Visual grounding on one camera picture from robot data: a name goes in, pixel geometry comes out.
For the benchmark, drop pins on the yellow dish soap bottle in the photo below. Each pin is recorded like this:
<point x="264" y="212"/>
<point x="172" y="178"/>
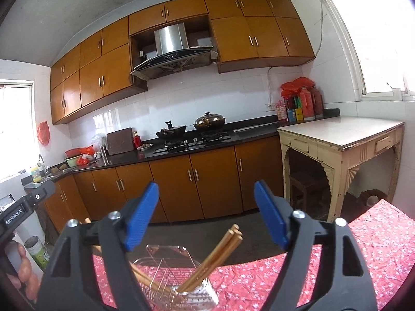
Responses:
<point x="35" y="175"/>

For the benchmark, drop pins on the green basin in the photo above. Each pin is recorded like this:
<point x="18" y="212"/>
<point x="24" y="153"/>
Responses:
<point x="69" y="162"/>

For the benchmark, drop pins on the small bright window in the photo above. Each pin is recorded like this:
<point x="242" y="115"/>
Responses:
<point x="16" y="129"/>

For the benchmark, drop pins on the steel faucet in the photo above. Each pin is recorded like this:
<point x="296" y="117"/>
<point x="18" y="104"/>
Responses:
<point x="40" y="158"/>

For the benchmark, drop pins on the large sliding window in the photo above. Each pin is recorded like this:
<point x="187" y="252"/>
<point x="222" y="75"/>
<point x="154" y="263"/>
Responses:
<point x="373" y="39"/>

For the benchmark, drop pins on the cream side table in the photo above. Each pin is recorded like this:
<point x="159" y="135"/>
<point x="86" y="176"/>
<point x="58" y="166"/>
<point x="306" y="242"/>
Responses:
<point x="340" y="129"/>

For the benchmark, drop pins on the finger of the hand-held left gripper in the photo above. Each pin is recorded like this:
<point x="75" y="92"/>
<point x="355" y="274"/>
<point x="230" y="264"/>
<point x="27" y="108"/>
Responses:
<point x="40" y="191"/>

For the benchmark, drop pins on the steel range hood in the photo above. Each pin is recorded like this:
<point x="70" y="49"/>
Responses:
<point x="171" y="39"/>

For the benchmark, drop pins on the small grey box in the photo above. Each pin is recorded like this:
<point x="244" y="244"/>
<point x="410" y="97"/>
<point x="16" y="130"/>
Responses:
<point x="396" y="93"/>

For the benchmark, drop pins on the round grey container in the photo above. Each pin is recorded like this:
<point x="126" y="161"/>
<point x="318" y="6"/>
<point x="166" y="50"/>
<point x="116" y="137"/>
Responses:
<point x="373" y="198"/>

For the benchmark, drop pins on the dark red thermos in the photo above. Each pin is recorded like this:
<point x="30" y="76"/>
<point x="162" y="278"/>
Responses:
<point x="318" y="103"/>

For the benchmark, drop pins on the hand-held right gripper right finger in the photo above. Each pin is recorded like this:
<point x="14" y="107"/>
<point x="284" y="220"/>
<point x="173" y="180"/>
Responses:
<point x="269" y="213"/>

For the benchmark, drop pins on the brown wall cabinet unit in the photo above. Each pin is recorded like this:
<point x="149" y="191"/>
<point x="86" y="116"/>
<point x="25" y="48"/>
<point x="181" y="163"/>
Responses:
<point x="259" y="39"/>
<point x="97" y="71"/>

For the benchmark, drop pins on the small dish of food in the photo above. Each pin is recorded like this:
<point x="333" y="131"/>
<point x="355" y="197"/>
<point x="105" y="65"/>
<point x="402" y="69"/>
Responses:
<point x="145" y="146"/>

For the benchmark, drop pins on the orange-red thermos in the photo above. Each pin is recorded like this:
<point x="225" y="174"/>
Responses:
<point x="306" y="107"/>

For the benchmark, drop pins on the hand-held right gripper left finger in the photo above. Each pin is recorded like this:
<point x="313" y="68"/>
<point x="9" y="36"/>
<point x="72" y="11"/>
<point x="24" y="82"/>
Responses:
<point x="142" y="213"/>

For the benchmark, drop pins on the pink bottle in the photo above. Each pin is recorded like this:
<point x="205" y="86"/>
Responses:
<point x="282" y="113"/>

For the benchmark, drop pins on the brown cabinet above hood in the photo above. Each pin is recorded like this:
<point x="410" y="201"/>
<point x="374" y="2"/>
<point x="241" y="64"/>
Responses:
<point x="181" y="8"/>

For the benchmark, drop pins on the black gas stove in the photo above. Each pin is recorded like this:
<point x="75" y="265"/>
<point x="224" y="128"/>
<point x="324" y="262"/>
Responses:
<point x="194" y="144"/>

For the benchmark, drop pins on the red bottle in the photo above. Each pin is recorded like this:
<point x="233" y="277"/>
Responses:
<point x="136" y="142"/>

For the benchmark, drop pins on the red basin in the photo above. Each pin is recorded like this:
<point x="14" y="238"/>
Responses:
<point x="73" y="152"/>

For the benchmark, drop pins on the green label tin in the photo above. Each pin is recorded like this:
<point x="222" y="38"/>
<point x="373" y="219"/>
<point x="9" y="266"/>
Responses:
<point x="37" y="252"/>

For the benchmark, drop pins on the brown base cabinets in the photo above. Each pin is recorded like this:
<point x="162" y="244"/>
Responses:
<point x="210" y="181"/>

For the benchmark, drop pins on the wok with steel lid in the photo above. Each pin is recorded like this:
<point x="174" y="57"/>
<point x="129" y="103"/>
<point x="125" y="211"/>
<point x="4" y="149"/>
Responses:
<point x="209" y="121"/>

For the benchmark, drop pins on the dark brown cutting board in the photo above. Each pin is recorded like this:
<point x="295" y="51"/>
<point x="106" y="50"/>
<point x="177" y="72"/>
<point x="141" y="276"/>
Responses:
<point x="120" y="141"/>

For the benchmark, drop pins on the black kitchen countertop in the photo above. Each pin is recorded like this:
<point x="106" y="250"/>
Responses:
<point x="256" y="130"/>

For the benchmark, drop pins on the person's left hand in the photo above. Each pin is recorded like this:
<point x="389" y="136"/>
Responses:
<point x="29" y="275"/>

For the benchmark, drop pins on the dark wooden stool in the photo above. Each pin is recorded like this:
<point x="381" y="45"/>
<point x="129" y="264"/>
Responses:
<point x="304" y="184"/>

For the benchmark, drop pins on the wall socket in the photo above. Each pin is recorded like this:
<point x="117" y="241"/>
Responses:
<point x="270" y="105"/>

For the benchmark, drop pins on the black wok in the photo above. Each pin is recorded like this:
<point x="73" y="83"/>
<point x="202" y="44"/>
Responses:
<point x="171" y="132"/>

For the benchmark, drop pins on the small colourful box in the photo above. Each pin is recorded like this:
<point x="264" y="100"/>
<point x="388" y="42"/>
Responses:
<point x="291" y="115"/>
<point x="299" y="114"/>

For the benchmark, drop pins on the clear plastic bag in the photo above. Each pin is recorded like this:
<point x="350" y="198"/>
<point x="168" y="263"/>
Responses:
<point x="97" y="141"/>

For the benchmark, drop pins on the red floral tablecloth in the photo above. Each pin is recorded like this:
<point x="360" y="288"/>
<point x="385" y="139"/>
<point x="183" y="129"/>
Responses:
<point x="373" y="233"/>

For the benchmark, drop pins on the wooden chopstick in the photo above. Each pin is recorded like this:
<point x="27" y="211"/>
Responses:
<point x="239" y="239"/>
<point x="229" y="234"/>
<point x="239" y="233"/>
<point x="234" y="228"/>
<point x="86" y="221"/>
<point x="149" y="277"/>

